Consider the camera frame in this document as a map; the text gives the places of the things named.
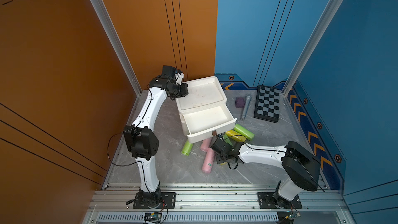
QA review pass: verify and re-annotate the yellow trash bag roll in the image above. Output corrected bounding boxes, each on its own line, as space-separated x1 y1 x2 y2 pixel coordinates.
226 130 247 143

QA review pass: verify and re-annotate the white plastic drawer cabinet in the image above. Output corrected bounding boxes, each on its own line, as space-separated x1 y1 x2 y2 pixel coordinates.
176 76 227 133

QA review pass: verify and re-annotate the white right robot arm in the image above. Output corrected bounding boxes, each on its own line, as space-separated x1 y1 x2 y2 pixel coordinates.
210 138 320 202

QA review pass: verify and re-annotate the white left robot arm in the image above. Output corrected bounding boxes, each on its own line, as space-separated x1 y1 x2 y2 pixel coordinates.
123 77 189 195

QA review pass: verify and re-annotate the green roll centre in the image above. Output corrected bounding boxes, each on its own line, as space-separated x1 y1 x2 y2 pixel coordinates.
222 134 233 146

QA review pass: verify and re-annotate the green roll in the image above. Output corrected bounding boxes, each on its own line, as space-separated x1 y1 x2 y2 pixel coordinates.
233 124 255 140
181 141 193 156
222 134 233 146

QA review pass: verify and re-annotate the pink roll upper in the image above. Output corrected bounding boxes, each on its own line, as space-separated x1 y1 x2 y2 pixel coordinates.
200 138 212 152

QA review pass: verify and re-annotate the pink roll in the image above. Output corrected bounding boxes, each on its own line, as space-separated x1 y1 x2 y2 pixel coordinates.
200 138 212 152
202 148 215 174

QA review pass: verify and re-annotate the pink roll lower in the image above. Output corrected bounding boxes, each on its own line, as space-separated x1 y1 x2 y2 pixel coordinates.
202 148 215 174

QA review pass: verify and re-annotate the green roll right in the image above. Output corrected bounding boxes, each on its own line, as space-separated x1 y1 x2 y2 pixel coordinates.
233 124 255 140

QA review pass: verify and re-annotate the green roll far left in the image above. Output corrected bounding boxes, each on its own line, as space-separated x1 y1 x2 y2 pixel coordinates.
181 141 193 156

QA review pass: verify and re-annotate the purple small block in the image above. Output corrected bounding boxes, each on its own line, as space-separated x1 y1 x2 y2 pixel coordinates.
235 97 245 108

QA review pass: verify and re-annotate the grey microphone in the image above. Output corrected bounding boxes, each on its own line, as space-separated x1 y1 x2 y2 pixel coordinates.
240 95 252 120

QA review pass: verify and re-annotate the black white chessboard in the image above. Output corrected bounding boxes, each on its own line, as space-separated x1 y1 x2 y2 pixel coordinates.
254 85 280 123

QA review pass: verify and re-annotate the green circuit board right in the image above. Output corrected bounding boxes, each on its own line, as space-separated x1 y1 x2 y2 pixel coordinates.
284 213 301 223

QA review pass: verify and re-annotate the green circuit board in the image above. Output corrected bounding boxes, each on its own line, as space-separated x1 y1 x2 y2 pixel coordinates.
143 212 163 224
284 213 301 223

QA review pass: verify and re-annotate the green circuit board left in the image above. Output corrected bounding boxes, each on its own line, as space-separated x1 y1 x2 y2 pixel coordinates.
143 212 163 224

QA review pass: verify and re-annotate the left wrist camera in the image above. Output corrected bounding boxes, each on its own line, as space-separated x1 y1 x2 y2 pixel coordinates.
175 69 184 85

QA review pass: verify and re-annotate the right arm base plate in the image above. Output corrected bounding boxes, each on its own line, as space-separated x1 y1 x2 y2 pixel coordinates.
257 192 302 210

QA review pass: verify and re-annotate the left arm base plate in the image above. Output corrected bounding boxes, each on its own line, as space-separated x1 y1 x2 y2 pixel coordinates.
133 190 176 209

